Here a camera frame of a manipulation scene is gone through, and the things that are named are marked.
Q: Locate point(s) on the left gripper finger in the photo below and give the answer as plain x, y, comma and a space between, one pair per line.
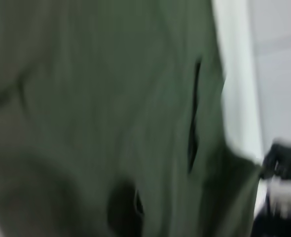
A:
287, 159
287, 202

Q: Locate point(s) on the dark green t-shirt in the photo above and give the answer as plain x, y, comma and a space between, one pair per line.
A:
98, 111

